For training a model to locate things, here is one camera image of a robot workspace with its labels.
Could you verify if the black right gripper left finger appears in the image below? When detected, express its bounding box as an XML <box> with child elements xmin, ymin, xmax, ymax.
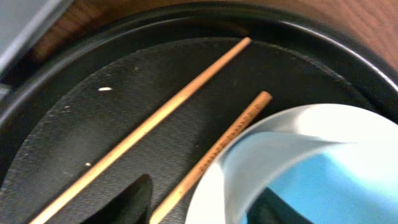
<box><xmin>83</xmin><ymin>174</ymin><xmax>153</xmax><ymax>224</ymax></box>

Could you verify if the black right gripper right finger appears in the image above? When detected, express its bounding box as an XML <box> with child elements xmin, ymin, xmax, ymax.
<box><xmin>247</xmin><ymin>188</ymin><xmax>313</xmax><ymax>224</ymax></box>

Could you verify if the blue plastic cup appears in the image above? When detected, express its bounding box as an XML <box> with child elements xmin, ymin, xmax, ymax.
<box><xmin>223</xmin><ymin>132</ymin><xmax>397</xmax><ymax>223</ymax></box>

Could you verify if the wooden chopstick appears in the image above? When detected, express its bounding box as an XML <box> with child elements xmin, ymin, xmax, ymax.
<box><xmin>30</xmin><ymin>37</ymin><xmax>251</xmax><ymax>224</ymax></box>
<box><xmin>149</xmin><ymin>91</ymin><xmax>272</xmax><ymax>224</ymax></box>

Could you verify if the light grey plate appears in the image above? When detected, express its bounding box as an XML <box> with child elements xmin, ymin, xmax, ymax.
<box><xmin>186</xmin><ymin>104</ymin><xmax>397</xmax><ymax>223</ymax></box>

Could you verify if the round black tray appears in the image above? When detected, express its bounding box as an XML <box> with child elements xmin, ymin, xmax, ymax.
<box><xmin>1</xmin><ymin>2</ymin><xmax>397</xmax><ymax>223</ymax></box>

